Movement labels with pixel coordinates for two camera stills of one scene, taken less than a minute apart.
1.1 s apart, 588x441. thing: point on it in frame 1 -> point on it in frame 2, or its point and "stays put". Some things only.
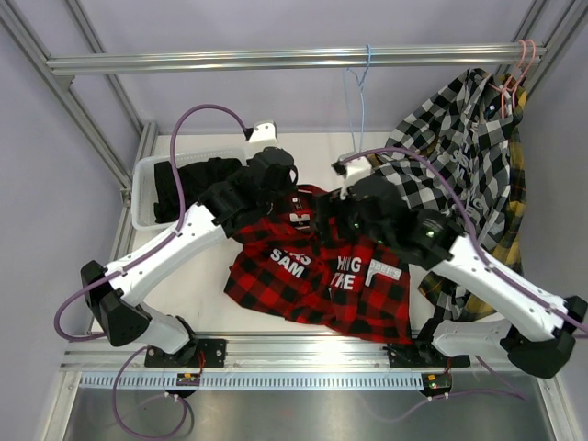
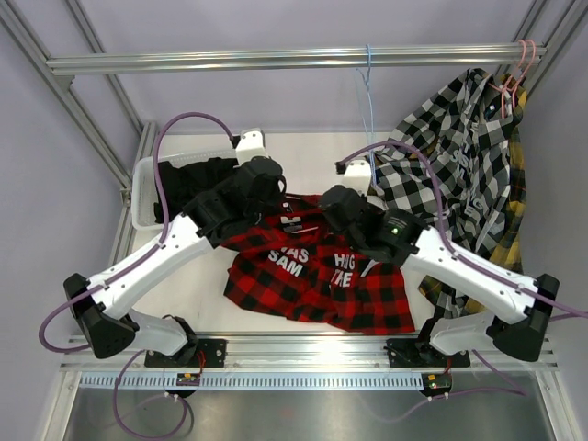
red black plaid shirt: [288, 259] stays put
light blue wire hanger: [361, 84] -> [367, 108]
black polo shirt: [195, 179] stays put
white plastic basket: [143, 186] stays put
